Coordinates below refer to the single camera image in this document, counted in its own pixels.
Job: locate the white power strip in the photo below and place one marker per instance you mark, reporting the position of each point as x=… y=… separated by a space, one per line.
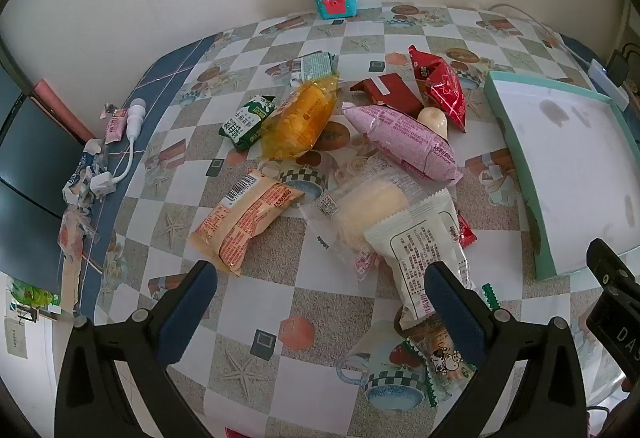
x=607 y=85

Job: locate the teal foil snack packet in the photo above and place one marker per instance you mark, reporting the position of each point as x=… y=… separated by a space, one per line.
x=312 y=66

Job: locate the black charger plug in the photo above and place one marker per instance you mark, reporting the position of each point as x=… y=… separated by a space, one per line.
x=621 y=65

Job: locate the checkered printed tablecloth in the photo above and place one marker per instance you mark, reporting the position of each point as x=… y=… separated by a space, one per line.
x=310 y=303

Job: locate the orange barcode snack packet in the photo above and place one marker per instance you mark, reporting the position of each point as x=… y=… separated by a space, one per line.
x=242 y=218

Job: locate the red flower-print snack packet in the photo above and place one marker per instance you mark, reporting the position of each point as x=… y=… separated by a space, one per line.
x=442 y=87

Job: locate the dark red white-striped snack packet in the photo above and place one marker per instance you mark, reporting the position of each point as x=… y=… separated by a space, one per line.
x=395 y=93

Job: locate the dark cabinet panel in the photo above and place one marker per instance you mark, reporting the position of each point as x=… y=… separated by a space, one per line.
x=30 y=178

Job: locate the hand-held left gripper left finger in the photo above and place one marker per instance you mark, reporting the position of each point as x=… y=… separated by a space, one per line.
x=187 y=313

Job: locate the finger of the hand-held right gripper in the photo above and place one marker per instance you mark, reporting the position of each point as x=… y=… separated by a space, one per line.
x=612 y=268

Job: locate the small pink packet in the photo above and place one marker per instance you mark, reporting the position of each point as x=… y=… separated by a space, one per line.
x=114 y=127

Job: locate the round cream bun packet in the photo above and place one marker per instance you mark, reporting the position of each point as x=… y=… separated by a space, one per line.
x=434 y=120

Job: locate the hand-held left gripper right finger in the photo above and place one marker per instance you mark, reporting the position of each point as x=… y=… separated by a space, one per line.
x=452 y=313

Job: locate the clear packet with pale cake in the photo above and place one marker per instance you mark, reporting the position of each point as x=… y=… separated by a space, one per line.
x=360 y=208

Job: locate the small red snack packet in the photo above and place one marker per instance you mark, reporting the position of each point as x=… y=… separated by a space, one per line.
x=466 y=233

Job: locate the orange-print plastic wrapper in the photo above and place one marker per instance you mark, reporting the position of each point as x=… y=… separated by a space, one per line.
x=72 y=233

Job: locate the white printed snack packet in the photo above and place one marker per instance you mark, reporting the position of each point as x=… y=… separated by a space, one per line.
x=415 y=253

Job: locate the pink snack packet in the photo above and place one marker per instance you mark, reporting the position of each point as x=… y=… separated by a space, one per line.
x=405 y=142

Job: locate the white tray with teal rim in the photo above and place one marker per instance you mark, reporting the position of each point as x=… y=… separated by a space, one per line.
x=565 y=157

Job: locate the green cow-print milk packet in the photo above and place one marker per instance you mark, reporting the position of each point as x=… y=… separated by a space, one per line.
x=248 y=122

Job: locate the green bag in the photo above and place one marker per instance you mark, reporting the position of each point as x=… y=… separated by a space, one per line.
x=32 y=295

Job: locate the pink bar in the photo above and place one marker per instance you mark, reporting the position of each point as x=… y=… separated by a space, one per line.
x=62 y=110

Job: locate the yellow clear-wrapped snack packet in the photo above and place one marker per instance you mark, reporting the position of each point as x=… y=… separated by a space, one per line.
x=300 y=117

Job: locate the crumpled white wrappers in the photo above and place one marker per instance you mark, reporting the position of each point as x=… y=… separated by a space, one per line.
x=80 y=183

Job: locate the cow-print green-edged snack packet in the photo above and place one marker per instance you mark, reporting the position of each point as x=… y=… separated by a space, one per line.
x=440 y=358

